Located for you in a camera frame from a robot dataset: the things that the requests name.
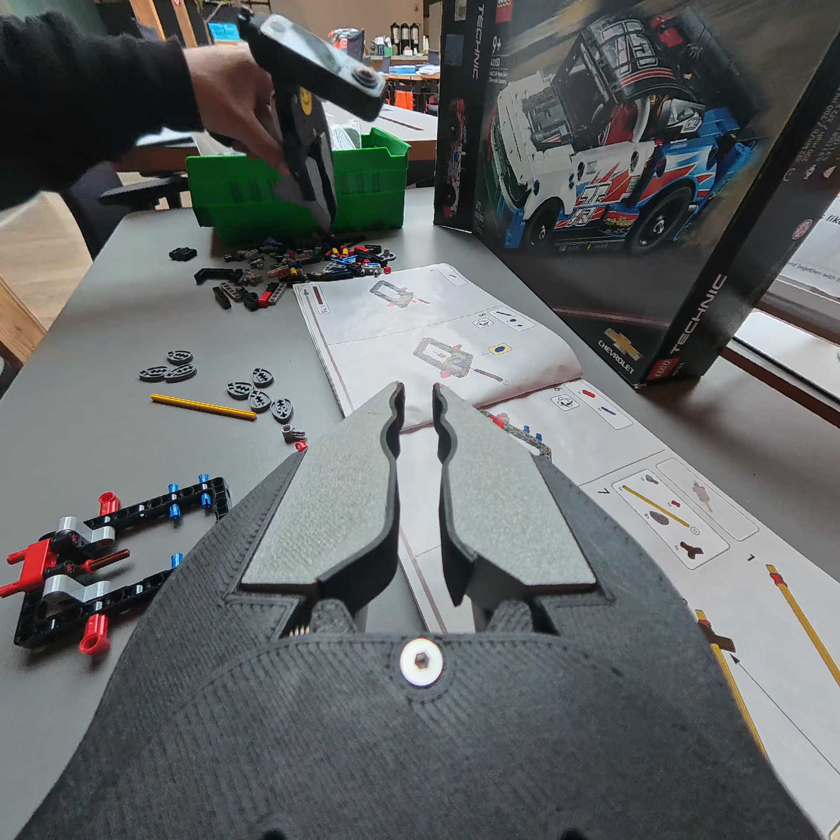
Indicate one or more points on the cluttered background workbench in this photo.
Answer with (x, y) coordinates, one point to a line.
(407, 65)

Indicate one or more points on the white background table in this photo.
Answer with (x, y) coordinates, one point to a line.
(413, 124)

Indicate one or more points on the black race car box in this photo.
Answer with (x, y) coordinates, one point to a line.
(590, 282)

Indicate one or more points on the small grey pin connector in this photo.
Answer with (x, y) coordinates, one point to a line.
(292, 432)

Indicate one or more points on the black frame assembly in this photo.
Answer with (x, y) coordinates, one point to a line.
(220, 499)

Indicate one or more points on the clear plastic parts bag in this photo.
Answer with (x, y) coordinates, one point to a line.
(344, 136)

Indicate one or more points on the pile of plastic building pieces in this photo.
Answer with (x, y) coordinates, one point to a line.
(220, 275)

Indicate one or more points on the long yellow axle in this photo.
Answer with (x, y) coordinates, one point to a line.
(203, 407)

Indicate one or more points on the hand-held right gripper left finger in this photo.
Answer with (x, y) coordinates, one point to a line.
(328, 512)

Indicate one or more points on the black desk chair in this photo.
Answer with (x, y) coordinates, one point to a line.
(111, 210)

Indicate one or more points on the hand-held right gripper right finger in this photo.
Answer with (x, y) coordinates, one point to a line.
(512, 512)

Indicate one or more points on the green plastic bin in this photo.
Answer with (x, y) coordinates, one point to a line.
(367, 190)

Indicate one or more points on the wooden pillar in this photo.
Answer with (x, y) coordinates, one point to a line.
(148, 13)

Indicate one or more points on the person's left forearm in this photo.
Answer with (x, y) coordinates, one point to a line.
(85, 98)

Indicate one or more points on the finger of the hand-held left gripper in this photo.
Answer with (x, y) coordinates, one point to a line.
(323, 170)
(295, 197)

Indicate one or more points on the dark grey oval piece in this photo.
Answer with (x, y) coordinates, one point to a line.
(262, 376)
(182, 373)
(179, 356)
(282, 409)
(260, 400)
(154, 373)
(239, 390)

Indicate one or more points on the person's left hand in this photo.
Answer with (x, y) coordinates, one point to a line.
(229, 98)

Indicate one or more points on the white instruction booklet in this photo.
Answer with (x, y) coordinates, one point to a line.
(354, 328)

